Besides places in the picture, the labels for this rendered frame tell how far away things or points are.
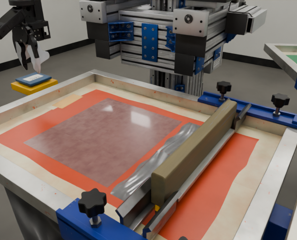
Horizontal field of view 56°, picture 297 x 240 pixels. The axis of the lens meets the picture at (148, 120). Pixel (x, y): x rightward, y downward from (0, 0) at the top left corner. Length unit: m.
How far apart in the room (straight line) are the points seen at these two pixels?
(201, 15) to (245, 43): 3.48
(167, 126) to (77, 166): 0.29
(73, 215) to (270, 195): 0.36
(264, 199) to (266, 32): 3.98
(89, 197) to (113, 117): 0.45
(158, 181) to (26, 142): 0.44
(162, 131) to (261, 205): 0.35
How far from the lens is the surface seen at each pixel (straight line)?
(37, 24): 0.93
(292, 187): 2.24
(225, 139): 0.71
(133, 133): 0.79
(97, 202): 0.45
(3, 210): 2.07
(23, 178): 0.64
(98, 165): 0.68
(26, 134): 0.85
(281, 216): 0.67
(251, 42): 4.54
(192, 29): 1.14
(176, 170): 0.51
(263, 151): 0.77
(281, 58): 1.44
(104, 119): 0.86
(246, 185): 0.66
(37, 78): 1.20
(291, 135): 0.80
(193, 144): 0.56
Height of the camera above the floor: 1.38
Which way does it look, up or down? 30 degrees down
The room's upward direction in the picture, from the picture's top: straight up
